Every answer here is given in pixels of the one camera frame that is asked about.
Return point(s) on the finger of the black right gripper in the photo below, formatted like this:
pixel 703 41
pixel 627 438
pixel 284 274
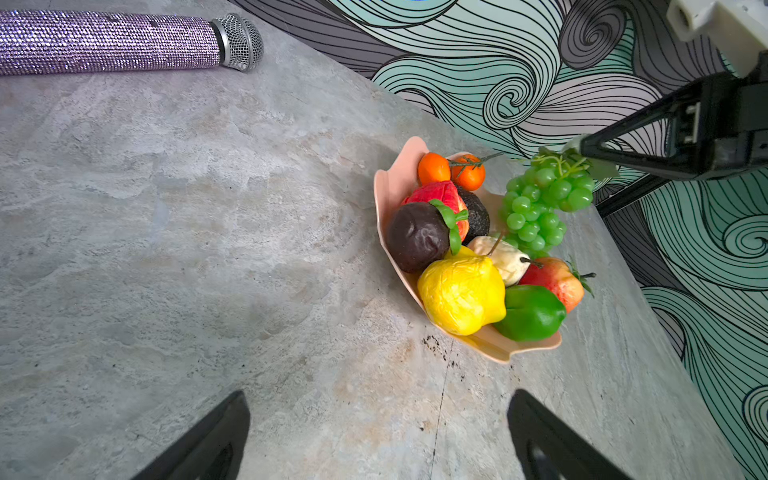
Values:
pixel 636 135

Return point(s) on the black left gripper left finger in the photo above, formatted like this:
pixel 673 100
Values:
pixel 212 449

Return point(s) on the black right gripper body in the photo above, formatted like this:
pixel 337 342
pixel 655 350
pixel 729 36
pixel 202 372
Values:
pixel 719 125

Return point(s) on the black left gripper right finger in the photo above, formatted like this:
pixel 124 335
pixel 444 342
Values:
pixel 547 448

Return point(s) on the green fake grape bunch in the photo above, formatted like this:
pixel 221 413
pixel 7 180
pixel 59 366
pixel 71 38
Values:
pixel 555 183

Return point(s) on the green fake lime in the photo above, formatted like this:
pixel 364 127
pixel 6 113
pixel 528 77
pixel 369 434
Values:
pixel 533 313

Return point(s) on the red fake strawberry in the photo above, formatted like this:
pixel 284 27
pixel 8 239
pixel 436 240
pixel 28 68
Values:
pixel 561 278

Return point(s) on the yellow fake pear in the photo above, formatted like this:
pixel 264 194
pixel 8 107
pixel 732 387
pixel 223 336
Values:
pixel 462 293

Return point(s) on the beige fake pear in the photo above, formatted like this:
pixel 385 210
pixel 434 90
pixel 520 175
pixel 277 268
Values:
pixel 511 263

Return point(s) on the orange fake tangerine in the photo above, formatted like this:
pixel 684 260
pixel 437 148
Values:
pixel 468 172
pixel 433 168

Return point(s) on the dark fake avocado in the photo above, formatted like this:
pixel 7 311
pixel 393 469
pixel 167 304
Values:
pixel 478 217

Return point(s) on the red fake apple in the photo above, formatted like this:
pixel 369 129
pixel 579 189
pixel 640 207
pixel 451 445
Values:
pixel 441 198

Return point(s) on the dark brown fake fig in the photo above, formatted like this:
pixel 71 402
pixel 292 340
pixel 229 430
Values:
pixel 419 255

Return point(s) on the pink glitter microphone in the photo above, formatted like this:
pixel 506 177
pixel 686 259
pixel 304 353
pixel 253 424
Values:
pixel 38 42

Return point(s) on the black corner frame post right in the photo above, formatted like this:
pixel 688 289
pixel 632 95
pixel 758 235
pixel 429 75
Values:
pixel 620 199

